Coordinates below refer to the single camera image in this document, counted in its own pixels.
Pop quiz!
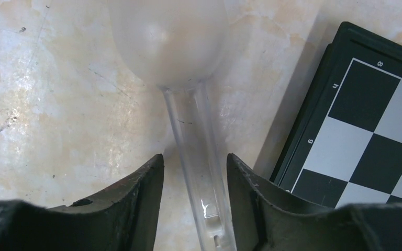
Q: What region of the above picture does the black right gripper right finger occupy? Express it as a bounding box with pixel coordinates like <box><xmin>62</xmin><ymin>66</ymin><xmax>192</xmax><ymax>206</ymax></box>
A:
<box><xmin>227</xmin><ymin>154</ymin><xmax>402</xmax><ymax>250</ymax></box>

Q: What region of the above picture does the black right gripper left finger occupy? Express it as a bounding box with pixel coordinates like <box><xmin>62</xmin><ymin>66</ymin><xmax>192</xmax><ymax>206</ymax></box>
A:
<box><xmin>0</xmin><ymin>154</ymin><xmax>164</xmax><ymax>250</ymax></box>

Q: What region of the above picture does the clear plastic scoop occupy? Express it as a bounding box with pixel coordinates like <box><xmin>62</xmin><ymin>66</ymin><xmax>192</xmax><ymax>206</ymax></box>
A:
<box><xmin>108</xmin><ymin>1</ymin><xmax>237</xmax><ymax>250</ymax></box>

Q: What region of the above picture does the black white chessboard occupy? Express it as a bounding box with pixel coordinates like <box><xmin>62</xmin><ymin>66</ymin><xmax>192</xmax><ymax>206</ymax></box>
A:
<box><xmin>270</xmin><ymin>21</ymin><xmax>402</xmax><ymax>208</ymax></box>

